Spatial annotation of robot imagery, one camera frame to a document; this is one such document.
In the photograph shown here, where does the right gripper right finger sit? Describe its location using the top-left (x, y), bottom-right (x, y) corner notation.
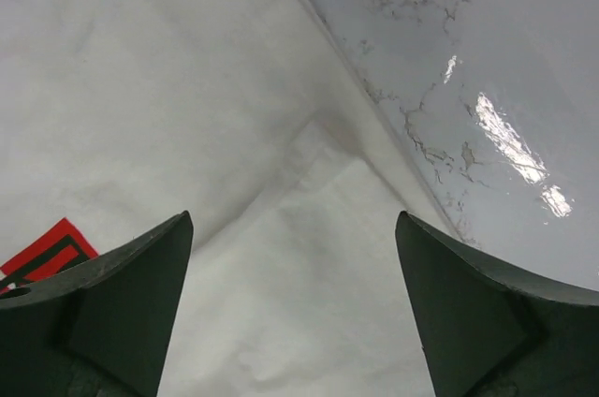
top-left (395, 211), bottom-right (598, 396)

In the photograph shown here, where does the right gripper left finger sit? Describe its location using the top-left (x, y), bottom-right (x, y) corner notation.
top-left (1, 212), bottom-right (194, 396)

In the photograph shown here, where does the white Coca-Cola t-shirt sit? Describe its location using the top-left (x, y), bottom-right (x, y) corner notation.
top-left (1, 0), bottom-right (442, 396)

